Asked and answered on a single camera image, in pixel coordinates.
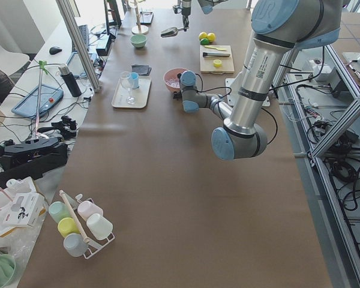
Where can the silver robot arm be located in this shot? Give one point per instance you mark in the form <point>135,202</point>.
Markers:
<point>277,27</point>
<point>205,5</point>

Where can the white cup rack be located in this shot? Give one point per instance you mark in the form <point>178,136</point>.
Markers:
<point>94,245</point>

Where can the aluminium frame post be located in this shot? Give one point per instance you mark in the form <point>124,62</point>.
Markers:
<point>68,16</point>

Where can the clear plastic ice cubes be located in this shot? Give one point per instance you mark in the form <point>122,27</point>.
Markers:
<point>172,81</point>

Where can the grey-blue cup in rack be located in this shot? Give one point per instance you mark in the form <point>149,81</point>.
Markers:
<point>75,245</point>

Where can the yellow plastic knife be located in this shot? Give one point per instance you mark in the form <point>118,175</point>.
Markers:
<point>215,48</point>

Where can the white cardboard box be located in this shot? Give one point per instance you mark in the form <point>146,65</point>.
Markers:
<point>24,210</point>

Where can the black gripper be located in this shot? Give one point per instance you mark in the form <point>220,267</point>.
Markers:
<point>185,11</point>
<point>177,95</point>

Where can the beige plastic tray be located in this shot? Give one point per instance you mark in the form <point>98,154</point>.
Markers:
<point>140,94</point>

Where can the green cup in rack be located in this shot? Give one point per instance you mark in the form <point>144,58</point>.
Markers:
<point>58,210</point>

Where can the black keyboard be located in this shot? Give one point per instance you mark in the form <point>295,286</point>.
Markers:
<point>84,33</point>

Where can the yellow lemon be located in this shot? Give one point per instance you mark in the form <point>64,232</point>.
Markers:
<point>203,35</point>

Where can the pink bowl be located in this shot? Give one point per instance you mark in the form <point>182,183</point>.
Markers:
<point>171,72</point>

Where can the yellow citrus squeezer cap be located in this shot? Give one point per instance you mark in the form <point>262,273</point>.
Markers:
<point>217,63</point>

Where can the light blue cup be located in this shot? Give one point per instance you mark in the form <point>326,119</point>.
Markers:
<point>135,80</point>

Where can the pink cup in rack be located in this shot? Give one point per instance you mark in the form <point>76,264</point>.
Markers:
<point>87,208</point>

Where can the black bag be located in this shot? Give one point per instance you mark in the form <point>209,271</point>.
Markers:
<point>31,158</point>

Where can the dark grey folded cloth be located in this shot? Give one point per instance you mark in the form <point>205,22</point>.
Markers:
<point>142,70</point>

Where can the wooden cutting board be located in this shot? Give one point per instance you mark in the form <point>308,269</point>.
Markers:
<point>206,64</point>

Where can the black computer mouse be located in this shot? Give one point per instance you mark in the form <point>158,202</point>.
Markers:
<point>55,50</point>

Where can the mint green bowl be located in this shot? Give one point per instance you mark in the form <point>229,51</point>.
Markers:
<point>138,40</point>

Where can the wooden rack handle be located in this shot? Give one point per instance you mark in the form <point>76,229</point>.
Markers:
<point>74,217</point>

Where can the black thermos bottle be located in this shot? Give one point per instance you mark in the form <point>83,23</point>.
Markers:
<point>69,80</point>

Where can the white cup in rack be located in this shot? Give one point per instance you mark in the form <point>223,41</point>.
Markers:
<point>99,226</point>

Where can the blue teach pendant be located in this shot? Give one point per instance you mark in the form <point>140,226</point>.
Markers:
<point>50,97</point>

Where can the metal ice scoop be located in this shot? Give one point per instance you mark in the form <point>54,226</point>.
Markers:
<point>172,32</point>

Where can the clear wine glass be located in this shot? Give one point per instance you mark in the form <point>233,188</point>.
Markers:
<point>127,83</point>

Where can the yellow cup in rack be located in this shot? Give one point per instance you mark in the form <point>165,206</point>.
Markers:
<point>67,226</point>

